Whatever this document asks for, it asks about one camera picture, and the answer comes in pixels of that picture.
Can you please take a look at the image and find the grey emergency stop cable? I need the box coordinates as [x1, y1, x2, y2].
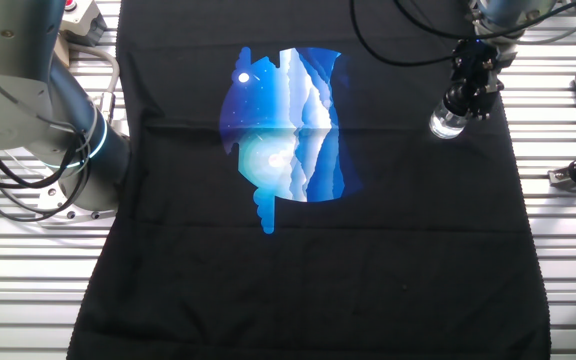
[66, 41, 122, 127]

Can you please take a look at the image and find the looped black cable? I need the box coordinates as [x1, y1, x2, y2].
[0, 107, 95, 224]

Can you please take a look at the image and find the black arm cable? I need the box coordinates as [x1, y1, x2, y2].
[392, 0, 576, 41]
[349, 0, 457, 68]

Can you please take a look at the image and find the light wooden block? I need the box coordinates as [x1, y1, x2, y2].
[53, 32, 72, 70]

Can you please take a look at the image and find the black cloth with blue print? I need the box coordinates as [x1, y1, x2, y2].
[66, 0, 552, 360]

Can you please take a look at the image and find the grey emergency stop button box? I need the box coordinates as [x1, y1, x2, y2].
[59, 0, 110, 49]

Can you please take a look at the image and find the clear glass jar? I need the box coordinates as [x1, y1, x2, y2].
[427, 99, 471, 141]

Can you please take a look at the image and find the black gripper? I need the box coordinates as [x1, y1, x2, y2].
[450, 37, 519, 121]

